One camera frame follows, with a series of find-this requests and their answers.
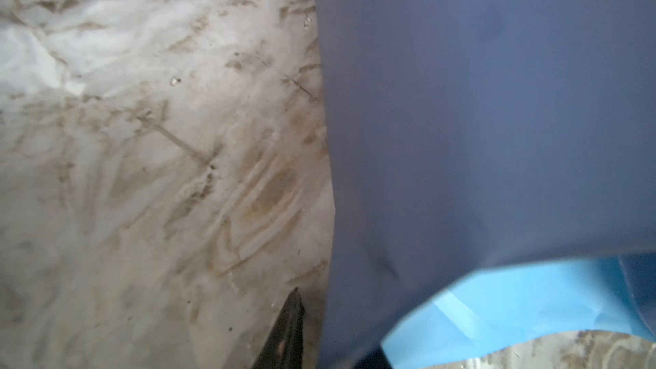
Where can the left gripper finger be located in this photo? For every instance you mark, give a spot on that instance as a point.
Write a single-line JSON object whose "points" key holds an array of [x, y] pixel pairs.
{"points": [[284, 346]]}

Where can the blue wrapping paper sheet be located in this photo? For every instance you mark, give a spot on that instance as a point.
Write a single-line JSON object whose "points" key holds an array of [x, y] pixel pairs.
{"points": [[470, 134]]}

